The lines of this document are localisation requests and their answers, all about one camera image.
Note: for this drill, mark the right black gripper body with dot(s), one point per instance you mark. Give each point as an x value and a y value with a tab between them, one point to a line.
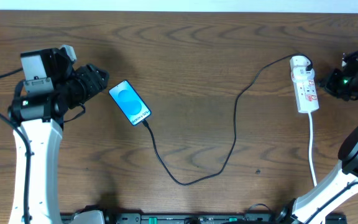
343	84

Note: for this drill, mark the blue Samsung smartphone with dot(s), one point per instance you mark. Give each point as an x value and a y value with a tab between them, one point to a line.
130	102

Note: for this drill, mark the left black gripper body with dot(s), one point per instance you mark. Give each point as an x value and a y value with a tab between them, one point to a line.
82	83

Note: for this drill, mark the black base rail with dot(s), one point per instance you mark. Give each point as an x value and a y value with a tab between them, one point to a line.
136	218

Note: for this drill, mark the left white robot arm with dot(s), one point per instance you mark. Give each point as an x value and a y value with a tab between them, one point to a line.
51	86

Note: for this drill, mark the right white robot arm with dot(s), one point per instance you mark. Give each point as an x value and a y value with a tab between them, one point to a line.
342	182

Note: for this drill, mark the white power strip socket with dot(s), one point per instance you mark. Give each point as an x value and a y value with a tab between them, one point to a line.
302	76

